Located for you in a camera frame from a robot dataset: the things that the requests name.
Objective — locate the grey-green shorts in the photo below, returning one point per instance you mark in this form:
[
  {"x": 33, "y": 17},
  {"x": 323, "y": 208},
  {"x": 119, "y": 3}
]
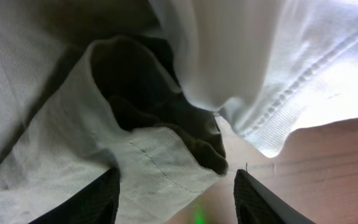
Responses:
[{"x": 83, "y": 89}]

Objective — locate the crumpled white shirt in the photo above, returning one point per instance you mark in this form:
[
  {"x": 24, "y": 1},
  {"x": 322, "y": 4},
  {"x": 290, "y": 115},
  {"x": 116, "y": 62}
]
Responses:
[{"x": 267, "y": 67}]

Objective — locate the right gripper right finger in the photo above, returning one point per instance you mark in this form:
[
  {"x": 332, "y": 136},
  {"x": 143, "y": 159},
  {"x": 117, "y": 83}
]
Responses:
[{"x": 256, "y": 204}]

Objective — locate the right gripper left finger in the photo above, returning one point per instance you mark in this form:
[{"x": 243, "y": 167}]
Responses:
[{"x": 97, "y": 203}]

